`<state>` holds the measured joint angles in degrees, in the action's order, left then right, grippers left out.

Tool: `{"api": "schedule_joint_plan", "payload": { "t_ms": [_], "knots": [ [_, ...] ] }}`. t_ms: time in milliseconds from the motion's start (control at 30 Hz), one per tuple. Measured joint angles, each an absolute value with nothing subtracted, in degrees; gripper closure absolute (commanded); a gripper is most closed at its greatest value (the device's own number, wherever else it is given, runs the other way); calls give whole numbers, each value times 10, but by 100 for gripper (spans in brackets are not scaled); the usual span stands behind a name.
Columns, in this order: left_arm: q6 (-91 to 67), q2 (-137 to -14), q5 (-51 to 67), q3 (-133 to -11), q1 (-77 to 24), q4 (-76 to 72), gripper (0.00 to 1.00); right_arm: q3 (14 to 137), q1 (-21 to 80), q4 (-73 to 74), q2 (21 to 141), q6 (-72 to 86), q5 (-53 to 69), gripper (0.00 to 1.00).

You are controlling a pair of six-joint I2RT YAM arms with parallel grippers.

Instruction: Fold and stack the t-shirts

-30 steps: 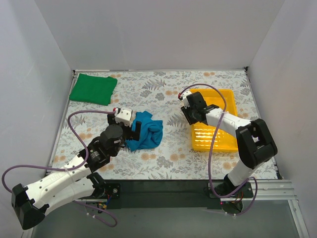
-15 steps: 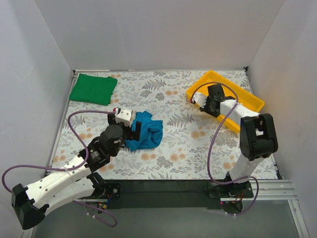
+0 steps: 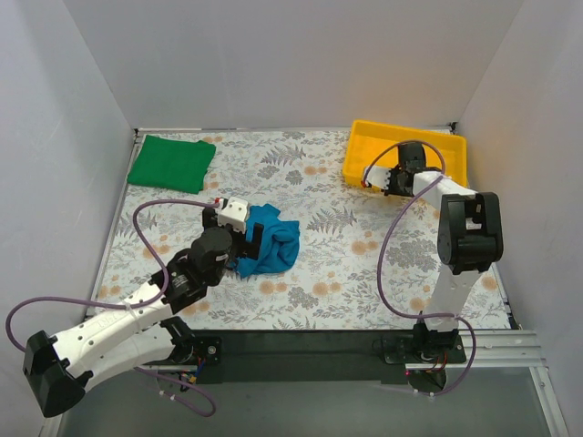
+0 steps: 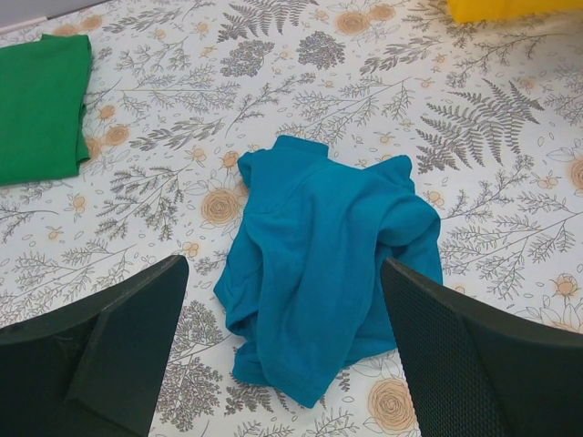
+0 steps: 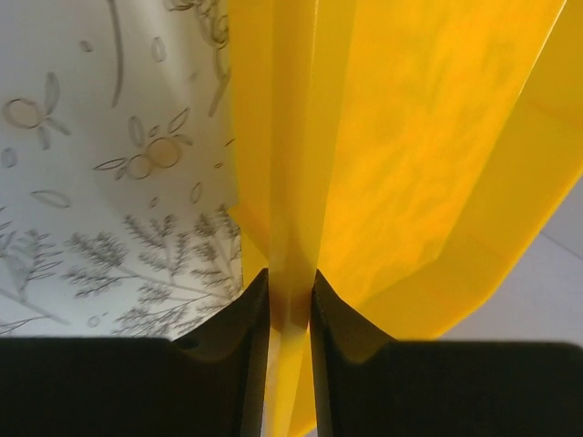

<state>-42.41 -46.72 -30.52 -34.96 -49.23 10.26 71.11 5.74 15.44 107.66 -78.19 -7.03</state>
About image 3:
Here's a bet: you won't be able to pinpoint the blue t shirt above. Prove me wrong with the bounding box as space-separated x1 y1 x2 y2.
235 204 300 279

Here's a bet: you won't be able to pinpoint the yellow plastic tray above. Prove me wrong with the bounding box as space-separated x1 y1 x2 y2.
343 120 468 187

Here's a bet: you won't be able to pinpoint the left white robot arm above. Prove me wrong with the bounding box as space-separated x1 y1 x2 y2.
23 208 263 418

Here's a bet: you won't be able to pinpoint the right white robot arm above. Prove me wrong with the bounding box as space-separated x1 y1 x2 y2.
382 140 504 363

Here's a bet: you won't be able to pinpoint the floral table mat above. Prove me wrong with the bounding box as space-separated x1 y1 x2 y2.
94 130 441 330

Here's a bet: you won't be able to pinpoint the folded green t shirt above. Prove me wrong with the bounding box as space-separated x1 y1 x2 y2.
127 136 216 194

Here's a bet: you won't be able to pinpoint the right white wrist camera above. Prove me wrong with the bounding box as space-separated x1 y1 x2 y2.
361 166 392 192

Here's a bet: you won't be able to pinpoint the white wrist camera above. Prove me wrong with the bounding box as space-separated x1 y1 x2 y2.
361 166 392 192
216 197 250 233

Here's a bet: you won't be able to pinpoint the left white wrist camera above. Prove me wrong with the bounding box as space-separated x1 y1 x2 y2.
216 197 250 233

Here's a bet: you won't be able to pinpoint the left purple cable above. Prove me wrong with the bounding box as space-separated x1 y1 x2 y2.
5 198 222 417

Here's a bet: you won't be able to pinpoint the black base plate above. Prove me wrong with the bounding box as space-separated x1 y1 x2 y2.
140 330 468 386

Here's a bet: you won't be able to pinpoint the aluminium frame rail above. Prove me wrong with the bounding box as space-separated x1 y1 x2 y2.
66 330 547 372

